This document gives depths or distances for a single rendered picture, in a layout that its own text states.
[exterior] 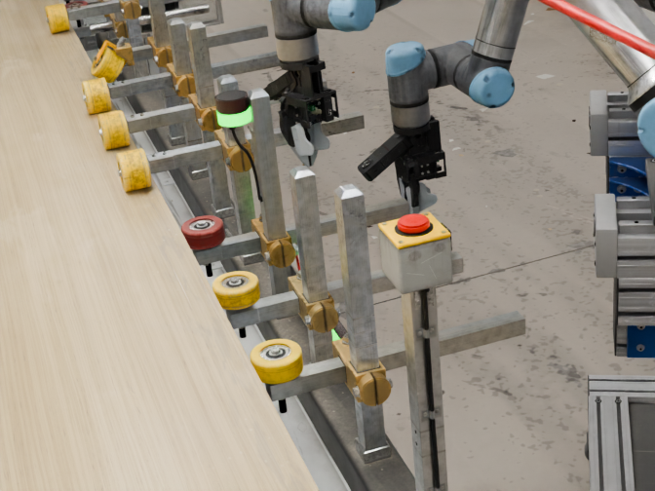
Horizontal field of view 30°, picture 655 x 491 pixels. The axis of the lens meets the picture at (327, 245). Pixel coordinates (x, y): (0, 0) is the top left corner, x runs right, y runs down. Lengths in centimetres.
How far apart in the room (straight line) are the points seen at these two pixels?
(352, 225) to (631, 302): 53
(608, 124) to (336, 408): 80
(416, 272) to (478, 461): 166
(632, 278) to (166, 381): 76
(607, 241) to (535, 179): 257
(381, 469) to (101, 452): 47
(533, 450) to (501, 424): 14
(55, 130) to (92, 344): 102
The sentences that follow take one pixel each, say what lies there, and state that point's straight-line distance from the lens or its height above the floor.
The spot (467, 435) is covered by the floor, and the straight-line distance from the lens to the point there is 320.
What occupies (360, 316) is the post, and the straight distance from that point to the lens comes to 183.
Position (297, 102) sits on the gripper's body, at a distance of 219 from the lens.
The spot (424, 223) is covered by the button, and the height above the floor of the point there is 123.
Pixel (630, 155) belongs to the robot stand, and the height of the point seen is 91.
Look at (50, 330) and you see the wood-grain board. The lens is 207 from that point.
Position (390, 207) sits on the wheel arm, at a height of 86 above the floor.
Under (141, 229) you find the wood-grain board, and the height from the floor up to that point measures 90.
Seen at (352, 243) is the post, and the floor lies 109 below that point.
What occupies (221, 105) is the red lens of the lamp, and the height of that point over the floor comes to 115.
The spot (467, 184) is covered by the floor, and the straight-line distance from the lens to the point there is 454.
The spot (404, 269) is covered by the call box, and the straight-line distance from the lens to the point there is 149.
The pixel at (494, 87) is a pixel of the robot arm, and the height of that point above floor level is 113.
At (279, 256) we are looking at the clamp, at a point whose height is 85.
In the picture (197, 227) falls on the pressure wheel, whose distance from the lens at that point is 232.
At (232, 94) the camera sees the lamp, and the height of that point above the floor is 116.
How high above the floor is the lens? 190
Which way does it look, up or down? 27 degrees down
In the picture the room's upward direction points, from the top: 6 degrees counter-clockwise
